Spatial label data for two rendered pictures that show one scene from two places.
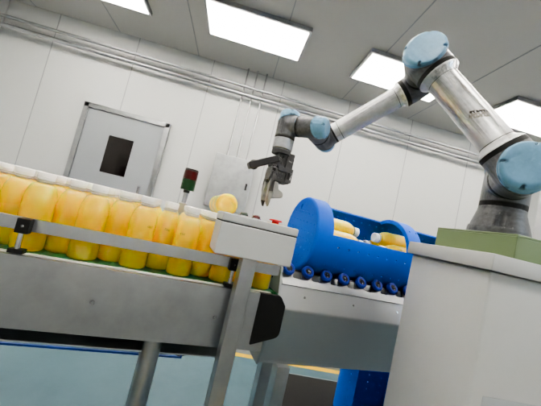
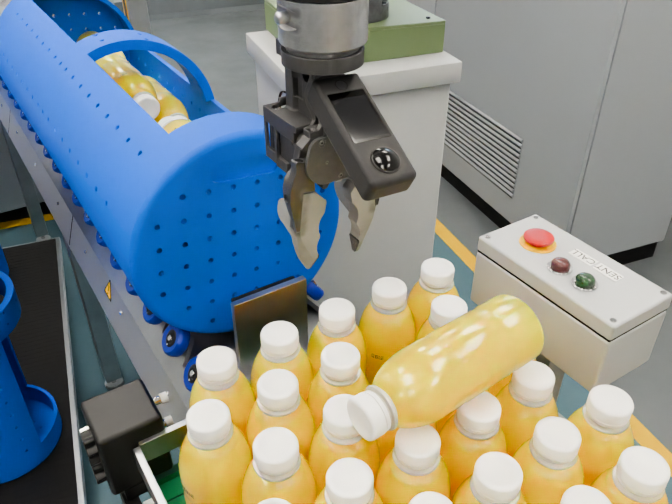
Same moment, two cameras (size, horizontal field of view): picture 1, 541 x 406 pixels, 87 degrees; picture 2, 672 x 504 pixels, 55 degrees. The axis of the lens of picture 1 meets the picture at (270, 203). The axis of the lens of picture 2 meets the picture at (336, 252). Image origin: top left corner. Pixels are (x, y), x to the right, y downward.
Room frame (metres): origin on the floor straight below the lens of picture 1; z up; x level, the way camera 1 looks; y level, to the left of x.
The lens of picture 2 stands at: (1.18, 0.54, 1.54)
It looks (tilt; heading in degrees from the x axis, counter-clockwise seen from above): 35 degrees down; 255
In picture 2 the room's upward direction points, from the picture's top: straight up
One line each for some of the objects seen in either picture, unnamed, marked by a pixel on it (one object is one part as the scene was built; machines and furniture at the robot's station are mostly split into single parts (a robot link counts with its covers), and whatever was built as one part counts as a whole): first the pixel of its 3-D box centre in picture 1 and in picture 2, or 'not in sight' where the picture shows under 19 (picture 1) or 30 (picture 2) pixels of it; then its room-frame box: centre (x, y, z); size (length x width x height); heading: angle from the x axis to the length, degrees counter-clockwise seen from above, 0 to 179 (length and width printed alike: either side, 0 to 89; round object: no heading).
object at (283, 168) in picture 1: (279, 167); (319, 110); (1.05, 0.00, 1.31); 0.09 x 0.08 x 0.12; 108
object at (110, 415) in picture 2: not in sight; (132, 438); (1.28, 0.02, 0.95); 0.10 x 0.07 x 0.10; 18
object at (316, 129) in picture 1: (314, 129); not in sight; (1.01, -0.09, 1.47); 0.11 x 0.11 x 0.08; 61
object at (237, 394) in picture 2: not in sight; (226, 429); (1.17, 0.06, 0.99); 0.07 x 0.07 x 0.19
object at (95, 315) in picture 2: not in sight; (93, 308); (1.48, -1.06, 0.31); 0.06 x 0.06 x 0.63; 18
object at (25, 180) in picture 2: not in sight; (23, 174); (1.78, -2.00, 0.31); 0.06 x 0.06 x 0.63; 18
